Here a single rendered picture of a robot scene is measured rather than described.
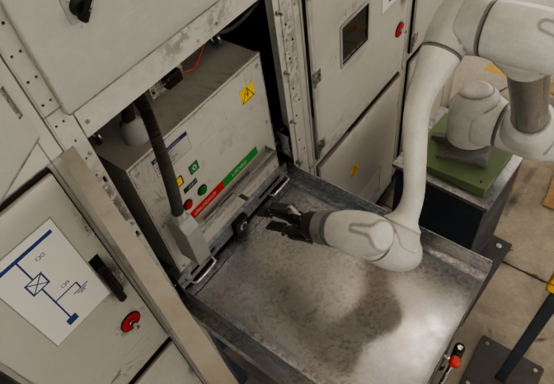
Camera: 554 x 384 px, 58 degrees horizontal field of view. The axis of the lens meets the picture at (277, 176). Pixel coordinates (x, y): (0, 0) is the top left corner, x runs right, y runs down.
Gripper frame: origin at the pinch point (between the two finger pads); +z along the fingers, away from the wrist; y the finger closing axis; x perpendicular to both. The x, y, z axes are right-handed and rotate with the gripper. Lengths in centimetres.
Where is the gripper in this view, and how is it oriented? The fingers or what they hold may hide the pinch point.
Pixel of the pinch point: (270, 219)
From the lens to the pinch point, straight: 144.9
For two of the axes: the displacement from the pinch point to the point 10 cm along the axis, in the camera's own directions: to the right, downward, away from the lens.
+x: 5.9, -6.6, 4.6
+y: 5.0, 7.5, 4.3
